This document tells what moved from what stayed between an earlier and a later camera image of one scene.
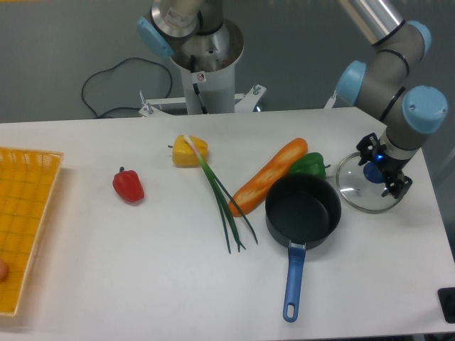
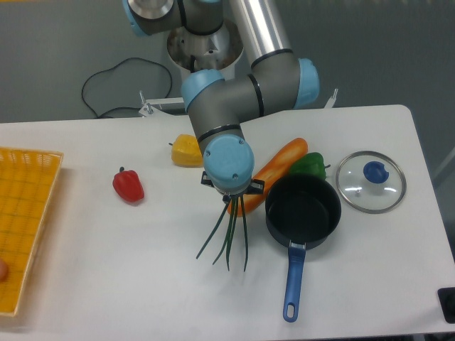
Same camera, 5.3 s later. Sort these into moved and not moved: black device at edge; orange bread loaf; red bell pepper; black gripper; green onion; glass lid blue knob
Moved: black gripper; green onion
Not moved: black device at edge; glass lid blue knob; orange bread loaf; red bell pepper
